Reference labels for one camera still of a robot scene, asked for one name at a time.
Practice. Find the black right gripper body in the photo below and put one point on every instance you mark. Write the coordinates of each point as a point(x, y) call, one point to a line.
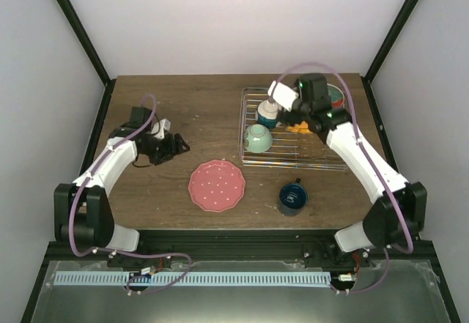
point(303, 110)

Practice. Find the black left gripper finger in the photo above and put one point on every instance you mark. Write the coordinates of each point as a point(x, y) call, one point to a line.
point(180, 144)
point(171, 155)

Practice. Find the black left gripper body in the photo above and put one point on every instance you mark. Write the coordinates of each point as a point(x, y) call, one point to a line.
point(157, 151)

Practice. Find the orange polka dot plate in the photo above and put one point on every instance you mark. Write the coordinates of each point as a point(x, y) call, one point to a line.
point(301, 128)

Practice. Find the white bowl with blue rim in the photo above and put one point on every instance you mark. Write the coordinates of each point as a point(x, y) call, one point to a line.
point(266, 114)

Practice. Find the red and teal plate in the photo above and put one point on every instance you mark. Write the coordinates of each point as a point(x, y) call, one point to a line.
point(336, 95)

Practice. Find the wire dish rack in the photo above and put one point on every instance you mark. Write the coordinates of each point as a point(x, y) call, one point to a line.
point(289, 149)

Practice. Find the pink polka dot plate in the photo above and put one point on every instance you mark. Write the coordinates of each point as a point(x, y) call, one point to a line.
point(216, 186)

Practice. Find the light green ceramic bowl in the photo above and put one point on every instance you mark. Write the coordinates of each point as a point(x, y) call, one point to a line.
point(257, 139)

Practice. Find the dark blue mug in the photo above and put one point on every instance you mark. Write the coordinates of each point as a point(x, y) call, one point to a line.
point(292, 198)

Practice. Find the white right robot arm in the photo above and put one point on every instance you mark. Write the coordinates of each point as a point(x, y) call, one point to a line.
point(398, 206)

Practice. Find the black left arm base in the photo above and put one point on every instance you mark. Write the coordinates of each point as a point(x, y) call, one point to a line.
point(135, 261)

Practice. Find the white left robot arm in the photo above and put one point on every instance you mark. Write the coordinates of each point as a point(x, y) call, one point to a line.
point(82, 213)

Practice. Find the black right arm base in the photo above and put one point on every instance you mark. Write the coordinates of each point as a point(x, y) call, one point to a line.
point(324, 253)

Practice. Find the light blue slotted strip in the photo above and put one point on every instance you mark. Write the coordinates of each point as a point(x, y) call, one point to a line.
point(294, 279)

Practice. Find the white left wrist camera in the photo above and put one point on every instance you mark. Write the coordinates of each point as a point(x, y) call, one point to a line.
point(160, 128)

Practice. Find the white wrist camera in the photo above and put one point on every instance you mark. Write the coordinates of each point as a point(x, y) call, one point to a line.
point(160, 128)
point(283, 95)

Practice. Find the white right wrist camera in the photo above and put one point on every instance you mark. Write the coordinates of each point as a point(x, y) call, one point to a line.
point(283, 95)

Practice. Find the black aluminium frame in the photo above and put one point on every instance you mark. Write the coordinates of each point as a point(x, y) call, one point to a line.
point(240, 245)

